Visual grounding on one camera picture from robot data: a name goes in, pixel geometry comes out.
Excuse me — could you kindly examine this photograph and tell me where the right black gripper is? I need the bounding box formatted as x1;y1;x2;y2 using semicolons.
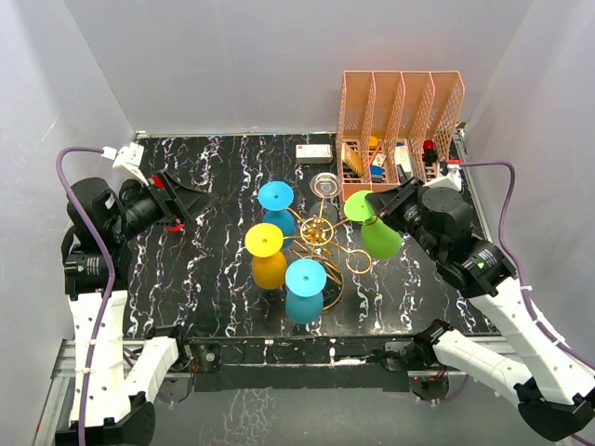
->
365;177;443;261

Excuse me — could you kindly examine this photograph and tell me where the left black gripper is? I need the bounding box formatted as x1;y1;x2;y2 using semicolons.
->
109;169;215;241

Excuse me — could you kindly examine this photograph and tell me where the red wine glass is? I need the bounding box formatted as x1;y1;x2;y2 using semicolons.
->
151;175;185;232

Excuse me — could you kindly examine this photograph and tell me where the green wine glass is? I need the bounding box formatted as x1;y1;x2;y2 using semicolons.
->
343;190;402;259

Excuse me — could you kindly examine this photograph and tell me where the clear wine glass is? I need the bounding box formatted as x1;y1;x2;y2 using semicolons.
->
308;172;341;224

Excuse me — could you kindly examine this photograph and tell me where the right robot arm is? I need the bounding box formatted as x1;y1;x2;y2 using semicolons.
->
365;178;594;441

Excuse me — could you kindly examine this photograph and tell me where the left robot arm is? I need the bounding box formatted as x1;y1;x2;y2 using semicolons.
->
55;171;213;445

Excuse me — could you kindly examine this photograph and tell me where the yellow wine glass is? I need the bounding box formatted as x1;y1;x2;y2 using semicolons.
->
245;223;287;290

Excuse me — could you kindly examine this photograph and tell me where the blue wine glass rear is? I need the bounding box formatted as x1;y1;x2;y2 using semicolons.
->
258;181;296;237

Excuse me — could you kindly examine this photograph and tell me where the blue wine glass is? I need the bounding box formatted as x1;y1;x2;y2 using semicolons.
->
258;181;296;237
285;258;327;324

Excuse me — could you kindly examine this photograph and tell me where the blue wine glass front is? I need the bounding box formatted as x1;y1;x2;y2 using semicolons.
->
285;258;327;324

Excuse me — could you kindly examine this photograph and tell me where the red button black device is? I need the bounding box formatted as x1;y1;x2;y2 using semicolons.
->
422;139;439;164

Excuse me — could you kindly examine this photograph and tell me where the pink desk file organizer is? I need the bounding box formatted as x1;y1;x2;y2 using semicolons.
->
336;71;466;202

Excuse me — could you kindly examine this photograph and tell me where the white small box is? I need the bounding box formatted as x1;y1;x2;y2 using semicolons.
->
296;144;333;164

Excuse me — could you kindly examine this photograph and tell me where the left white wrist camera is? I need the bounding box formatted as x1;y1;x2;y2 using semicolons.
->
101;142;150;186

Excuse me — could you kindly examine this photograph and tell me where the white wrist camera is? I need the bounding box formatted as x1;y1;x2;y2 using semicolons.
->
101;142;150;186
437;159;463;192

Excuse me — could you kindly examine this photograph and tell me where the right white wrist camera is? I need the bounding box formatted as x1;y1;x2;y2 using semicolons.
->
437;159;463;192

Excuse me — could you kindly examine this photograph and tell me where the gold wire glass rack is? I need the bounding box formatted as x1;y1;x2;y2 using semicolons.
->
284;198;373;311

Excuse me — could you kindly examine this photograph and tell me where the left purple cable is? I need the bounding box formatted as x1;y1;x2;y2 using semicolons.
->
55;146;122;446

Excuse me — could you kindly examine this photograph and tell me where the black base frame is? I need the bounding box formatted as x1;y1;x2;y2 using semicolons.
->
50;332;554;396

